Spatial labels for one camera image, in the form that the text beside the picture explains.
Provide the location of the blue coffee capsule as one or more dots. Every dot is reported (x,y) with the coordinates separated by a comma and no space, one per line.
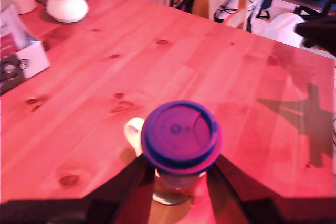
(181,134)

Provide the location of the yellow cartoon print mug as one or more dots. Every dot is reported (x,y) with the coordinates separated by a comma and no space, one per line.
(134,132)

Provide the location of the dark printed cardboard tray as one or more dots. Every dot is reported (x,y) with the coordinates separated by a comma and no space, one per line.
(31,61)

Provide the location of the black office chair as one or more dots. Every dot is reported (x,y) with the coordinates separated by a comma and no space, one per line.
(315,32)

